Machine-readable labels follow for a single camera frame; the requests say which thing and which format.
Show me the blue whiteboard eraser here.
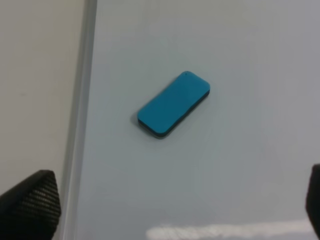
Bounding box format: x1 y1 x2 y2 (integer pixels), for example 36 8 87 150
137 71 211 138

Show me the aluminium framed whiteboard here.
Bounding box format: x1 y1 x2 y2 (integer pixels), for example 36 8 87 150
59 0 320 240

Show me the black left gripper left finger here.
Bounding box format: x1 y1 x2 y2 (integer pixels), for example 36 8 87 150
0 170 62 240

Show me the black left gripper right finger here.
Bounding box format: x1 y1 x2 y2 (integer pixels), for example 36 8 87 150
305 164 320 239

